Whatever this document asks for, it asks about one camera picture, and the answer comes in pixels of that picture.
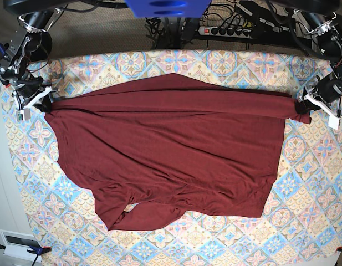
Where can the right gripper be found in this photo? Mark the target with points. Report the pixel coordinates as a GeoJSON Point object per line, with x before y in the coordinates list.
{"type": "Point", "coordinates": [32, 93]}

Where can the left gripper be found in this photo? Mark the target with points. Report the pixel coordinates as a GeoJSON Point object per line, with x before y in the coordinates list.
{"type": "Point", "coordinates": [325, 91]}

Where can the dark red t-shirt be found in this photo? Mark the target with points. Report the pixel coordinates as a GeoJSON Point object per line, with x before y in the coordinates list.
{"type": "Point", "coordinates": [152, 149]}

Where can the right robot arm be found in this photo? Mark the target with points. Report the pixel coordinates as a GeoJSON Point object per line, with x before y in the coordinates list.
{"type": "Point", "coordinates": [31, 43]}

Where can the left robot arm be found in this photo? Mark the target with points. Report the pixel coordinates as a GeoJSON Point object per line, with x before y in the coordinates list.
{"type": "Point", "coordinates": [328, 34]}

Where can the black round stool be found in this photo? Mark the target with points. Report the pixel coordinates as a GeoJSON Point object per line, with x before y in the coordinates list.
{"type": "Point", "coordinates": [45, 48]}

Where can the patterned tile tablecloth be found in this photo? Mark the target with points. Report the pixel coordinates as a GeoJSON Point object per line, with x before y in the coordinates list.
{"type": "Point", "coordinates": [302, 218]}

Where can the white power strip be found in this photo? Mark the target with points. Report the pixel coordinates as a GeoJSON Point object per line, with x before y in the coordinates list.
{"type": "Point", "coordinates": [236, 32]}

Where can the blue clamp lower left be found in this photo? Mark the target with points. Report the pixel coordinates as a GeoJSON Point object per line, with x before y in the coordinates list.
{"type": "Point", "coordinates": [35, 250]}

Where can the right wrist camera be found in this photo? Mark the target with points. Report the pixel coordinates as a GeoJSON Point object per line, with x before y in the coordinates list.
{"type": "Point", "coordinates": [23, 114]}

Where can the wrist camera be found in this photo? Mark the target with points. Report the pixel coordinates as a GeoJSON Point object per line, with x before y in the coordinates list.
{"type": "Point", "coordinates": [23, 114]}
{"type": "Point", "coordinates": [335, 122]}

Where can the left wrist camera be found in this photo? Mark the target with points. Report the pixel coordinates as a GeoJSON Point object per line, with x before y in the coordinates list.
{"type": "Point", "coordinates": [335, 122]}

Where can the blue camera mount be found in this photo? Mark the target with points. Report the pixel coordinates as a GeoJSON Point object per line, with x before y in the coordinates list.
{"type": "Point", "coordinates": [168, 8]}

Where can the white wall vent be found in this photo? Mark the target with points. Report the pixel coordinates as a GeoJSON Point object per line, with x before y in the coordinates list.
{"type": "Point", "coordinates": [18, 244]}

